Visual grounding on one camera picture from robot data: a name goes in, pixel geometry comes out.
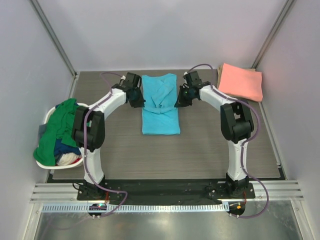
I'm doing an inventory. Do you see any light blue t shirt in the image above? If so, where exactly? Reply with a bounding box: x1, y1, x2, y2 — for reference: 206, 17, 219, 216
142, 73, 181, 135

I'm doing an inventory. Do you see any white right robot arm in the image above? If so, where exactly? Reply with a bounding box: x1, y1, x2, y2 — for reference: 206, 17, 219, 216
174, 71, 254, 198

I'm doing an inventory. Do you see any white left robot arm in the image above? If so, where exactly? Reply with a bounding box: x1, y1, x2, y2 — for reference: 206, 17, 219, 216
71, 72, 145, 200

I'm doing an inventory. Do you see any pink folded t shirt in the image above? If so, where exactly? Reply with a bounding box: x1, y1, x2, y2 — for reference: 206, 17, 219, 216
217, 62, 263, 102

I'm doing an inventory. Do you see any green t shirt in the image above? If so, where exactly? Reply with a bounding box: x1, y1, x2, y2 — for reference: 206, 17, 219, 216
33, 98, 88, 166

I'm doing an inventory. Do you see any navy blue t shirt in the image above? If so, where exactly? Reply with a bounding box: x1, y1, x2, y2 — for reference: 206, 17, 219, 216
53, 139, 81, 158

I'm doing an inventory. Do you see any white garment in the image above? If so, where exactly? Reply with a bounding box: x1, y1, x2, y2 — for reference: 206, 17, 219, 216
56, 152, 82, 166

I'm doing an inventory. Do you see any grey garment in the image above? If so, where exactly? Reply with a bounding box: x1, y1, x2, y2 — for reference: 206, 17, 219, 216
38, 123, 47, 142

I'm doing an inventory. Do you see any white laundry basket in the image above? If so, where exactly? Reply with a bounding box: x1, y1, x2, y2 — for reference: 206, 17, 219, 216
35, 101, 88, 170

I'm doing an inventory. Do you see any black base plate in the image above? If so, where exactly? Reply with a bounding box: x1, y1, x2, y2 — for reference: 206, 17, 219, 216
77, 179, 256, 205

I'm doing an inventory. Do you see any aluminium frame rail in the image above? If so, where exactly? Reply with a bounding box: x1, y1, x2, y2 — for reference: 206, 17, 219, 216
29, 180, 304, 203

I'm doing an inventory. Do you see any white slotted cable duct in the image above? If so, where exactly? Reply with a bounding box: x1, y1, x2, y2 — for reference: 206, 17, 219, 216
41, 202, 229, 214

